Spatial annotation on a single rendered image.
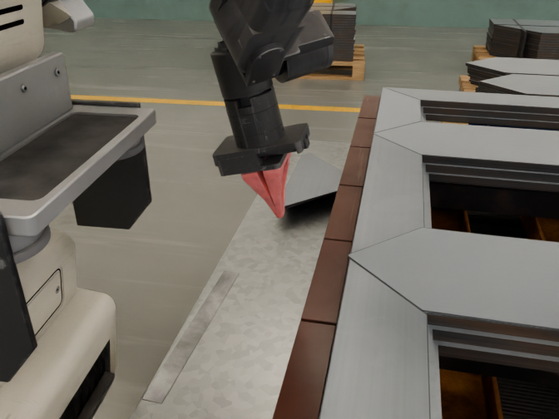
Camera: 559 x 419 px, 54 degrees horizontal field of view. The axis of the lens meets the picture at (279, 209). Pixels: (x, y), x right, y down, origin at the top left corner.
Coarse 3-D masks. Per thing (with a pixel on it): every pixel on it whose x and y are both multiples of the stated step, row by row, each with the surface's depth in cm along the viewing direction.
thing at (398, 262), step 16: (400, 240) 70; (416, 240) 70; (384, 256) 67; (400, 256) 67; (416, 256) 67; (384, 272) 64; (400, 272) 64; (416, 272) 64; (400, 288) 61; (416, 288) 61; (416, 304) 59
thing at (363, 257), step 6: (372, 246) 69; (354, 252) 68; (360, 252) 68; (366, 252) 68; (372, 252) 68; (354, 258) 67; (360, 258) 67; (366, 258) 67; (372, 258) 67; (360, 264) 65; (366, 264) 65
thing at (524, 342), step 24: (432, 120) 125; (456, 120) 124; (480, 120) 123; (504, 120) 122; (528, 120) 121; (552, 120) 120; (432, 168) 96; (456, 168) 95; (480, 168) 94; (504, 168) 94; (528, 168) 93; (552, 168) 92; (432, 336) 57; (456, 336) 57; (480, 336) 57; (504, 336) 57; (528, 336) 56; (552, 336) 56; (432, 360) 53; (480, 360) 57; (504, 360) 57; (528, 360) 56; (552, 360) 55; (432, 384) 51; (432, 408) 48
